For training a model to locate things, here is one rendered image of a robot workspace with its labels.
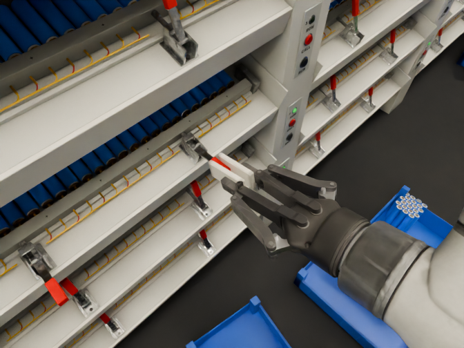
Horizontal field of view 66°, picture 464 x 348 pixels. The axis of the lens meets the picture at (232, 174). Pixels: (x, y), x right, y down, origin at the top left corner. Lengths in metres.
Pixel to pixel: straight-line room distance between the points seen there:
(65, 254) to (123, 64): 0.26
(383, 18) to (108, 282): 0.80
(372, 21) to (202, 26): 0.51
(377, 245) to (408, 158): 0.99
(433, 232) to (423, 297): 0.86
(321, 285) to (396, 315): 0.66
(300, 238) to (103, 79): 0.28
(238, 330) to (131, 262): 0.38
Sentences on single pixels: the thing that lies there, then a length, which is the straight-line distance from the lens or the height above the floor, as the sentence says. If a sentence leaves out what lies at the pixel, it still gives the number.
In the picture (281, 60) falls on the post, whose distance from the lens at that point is 0.60.
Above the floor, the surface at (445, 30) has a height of 0.14.
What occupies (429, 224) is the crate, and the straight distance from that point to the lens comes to 1.21.
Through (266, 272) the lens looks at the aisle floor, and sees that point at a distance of 1.03.
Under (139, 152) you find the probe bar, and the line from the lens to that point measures 0.55.
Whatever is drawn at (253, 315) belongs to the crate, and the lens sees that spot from 0.99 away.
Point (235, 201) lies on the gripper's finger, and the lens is 0.47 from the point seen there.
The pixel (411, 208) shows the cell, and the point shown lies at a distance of 1.14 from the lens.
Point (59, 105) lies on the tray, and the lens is 0.41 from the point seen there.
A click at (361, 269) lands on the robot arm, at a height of 0.62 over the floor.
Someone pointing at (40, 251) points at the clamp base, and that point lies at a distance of 0.53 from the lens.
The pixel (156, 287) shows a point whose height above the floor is 0.14.
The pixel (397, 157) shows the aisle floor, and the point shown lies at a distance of 1.35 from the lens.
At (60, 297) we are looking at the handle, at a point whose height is 0.54.
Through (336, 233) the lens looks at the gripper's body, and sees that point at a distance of 0.40.
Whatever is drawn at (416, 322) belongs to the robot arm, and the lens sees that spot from 0.37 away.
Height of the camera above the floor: 0.96
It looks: 55 degrees down
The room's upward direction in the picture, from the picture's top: straight up
